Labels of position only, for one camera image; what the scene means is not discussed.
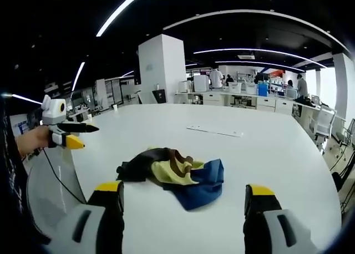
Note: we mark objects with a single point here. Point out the long white workbench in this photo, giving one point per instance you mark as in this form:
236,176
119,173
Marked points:
244,100

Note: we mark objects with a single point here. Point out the black floor cabinet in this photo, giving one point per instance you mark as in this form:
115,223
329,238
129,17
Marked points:
159,96

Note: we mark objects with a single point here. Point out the grey office chair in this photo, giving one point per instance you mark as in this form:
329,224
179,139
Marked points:
348,137

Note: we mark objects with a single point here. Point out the white flat table strip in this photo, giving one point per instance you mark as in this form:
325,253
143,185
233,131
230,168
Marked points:
215,131

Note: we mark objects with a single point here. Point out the blue storage box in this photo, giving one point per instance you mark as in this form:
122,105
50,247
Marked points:
263,90

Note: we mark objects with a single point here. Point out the white box appliance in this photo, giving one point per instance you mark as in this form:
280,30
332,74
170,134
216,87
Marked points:
201,83

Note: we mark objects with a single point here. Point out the long ceiling light strip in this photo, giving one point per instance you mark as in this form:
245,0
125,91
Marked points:
122,8

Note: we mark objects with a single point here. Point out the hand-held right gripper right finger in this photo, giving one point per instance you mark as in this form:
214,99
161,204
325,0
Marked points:
280,226

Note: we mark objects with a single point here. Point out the small white appliance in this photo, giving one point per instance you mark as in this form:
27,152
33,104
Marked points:
185,86

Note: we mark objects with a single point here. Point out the short ceiling light strip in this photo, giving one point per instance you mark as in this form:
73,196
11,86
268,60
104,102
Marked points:
78,76

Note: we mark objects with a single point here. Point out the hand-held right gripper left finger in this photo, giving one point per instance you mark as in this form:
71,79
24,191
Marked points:
91,223

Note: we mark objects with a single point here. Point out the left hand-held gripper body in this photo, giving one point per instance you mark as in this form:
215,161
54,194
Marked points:
54,112

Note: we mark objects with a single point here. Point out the person's dark clothing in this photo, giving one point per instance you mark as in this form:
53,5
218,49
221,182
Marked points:
12,198

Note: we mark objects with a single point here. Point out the white mesh office chair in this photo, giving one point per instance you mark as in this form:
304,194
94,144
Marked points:
324,121

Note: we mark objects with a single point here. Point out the white plastic basket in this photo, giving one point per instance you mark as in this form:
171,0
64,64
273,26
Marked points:
234,87

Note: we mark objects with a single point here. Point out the white square pillar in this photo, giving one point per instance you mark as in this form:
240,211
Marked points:
162,68

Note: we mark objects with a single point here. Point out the blue yellow brown garment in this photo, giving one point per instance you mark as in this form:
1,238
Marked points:
191,182

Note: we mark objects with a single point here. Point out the person's left hand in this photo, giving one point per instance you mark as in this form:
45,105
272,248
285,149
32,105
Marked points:
33,139

